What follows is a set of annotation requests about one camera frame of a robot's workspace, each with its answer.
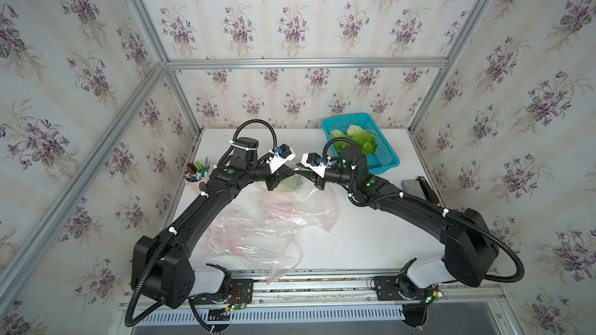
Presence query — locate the green chinese cabbage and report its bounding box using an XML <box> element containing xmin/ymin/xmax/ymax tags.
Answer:
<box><xmin>329</xmin><ymin>130</ymin><xmax>349</xmax><ymax>156</ymax></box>

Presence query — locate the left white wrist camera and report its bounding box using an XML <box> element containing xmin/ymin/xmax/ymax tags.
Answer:
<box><xmin>266</xmin><ymin>144</ymin><xmax>296</xmax><ymax>174</ymax></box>

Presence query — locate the bagged cabbage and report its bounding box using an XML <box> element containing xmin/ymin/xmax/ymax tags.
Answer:
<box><xmin>277</xmin><ymin>175</ymin><xmax>304</xmax><ymax>192</ymax></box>
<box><xmin>346</xmin><ymin>125</ymin><xmax>377</xmax><ymax>155</ymax></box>

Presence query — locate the grey whiteboard eraser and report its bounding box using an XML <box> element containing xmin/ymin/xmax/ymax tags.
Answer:
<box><xmin>401</xmin><ymin>176</ymin><xmax>439</xmax><ymax>205</ymax></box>

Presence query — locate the coloured pens bundle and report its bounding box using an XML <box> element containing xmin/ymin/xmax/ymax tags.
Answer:
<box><xmin>184</xmin><ymin>161</ymin><xmax>210</xmax><ymax>182</ymax></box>

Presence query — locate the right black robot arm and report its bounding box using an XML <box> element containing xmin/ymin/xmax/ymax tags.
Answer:
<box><xmin>292</xmin><ymin>139</ymin><xmax>526</xmax><ymax>328</ymax></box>

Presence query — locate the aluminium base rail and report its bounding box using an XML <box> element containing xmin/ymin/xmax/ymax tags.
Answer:
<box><xmin>115</xmin><ymin>268</ymin><xmax>508</xmax><ymax>312</ymax></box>

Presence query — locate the teal plastic basket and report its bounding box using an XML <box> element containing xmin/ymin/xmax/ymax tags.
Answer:
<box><xmin>321</xmin><ymin>113</ymin><xmax>400</xmax><ymax>175</ymax></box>

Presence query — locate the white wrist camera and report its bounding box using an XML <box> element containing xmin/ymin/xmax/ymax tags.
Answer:
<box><xmin>300</xmin><ymin>153</ymin><xmax>330</xmax><ymax>178</ymax></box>
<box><xmin>266</xmin><ymin>144</ymin><xmax>296</xmax><ymax>174</ymax></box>

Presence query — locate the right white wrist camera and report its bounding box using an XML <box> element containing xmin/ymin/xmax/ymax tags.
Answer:
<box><xmin>300</xmin><ymin>153</ymin><xmax>330</xmax><ymax>178</ymax></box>

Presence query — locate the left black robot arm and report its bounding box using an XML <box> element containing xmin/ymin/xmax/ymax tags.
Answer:
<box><xmin>124</xmin><ymin>119</ymin><xmax>279</xmax><ymax>327</ymax></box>

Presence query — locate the pink pen cup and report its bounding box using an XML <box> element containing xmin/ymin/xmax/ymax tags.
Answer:
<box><xmin>185</xmin><ymin>174</ymin><xmax>210</xmax><ymax>195</ymax></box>

